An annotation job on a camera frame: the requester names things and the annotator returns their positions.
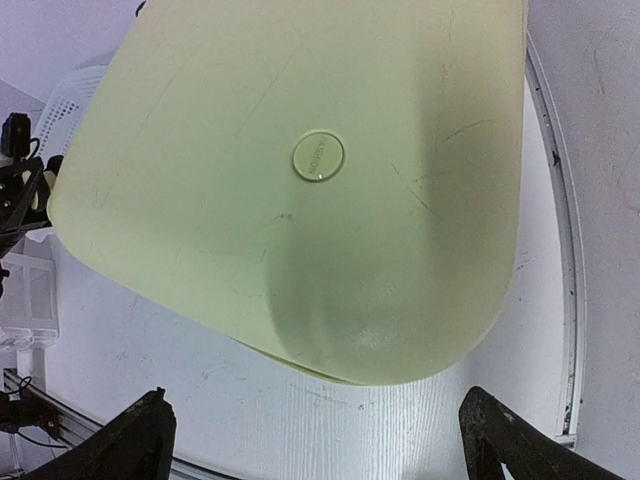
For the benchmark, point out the white perforated plastic basket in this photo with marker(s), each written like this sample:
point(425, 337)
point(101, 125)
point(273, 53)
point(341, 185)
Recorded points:
point(66, 106)

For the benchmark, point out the pale yellow hard-shell suitcase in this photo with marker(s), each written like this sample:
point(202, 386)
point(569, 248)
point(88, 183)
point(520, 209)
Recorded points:
point(335, 184)

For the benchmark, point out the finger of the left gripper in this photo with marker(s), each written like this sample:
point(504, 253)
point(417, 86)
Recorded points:
point(23, 196)

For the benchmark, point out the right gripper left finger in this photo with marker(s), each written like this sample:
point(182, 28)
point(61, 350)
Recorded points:
point(137, 444)

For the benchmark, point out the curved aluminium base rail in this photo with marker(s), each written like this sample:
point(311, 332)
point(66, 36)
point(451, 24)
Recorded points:
point(241, 416)

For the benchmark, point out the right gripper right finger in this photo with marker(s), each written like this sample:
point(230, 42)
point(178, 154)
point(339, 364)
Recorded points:
point(496, 442)

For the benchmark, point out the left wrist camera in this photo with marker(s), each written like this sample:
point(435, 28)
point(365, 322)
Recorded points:
point(16, 141)

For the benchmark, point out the white plastic drawer organizer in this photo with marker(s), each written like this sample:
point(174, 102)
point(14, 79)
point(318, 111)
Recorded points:
point(29, 313)

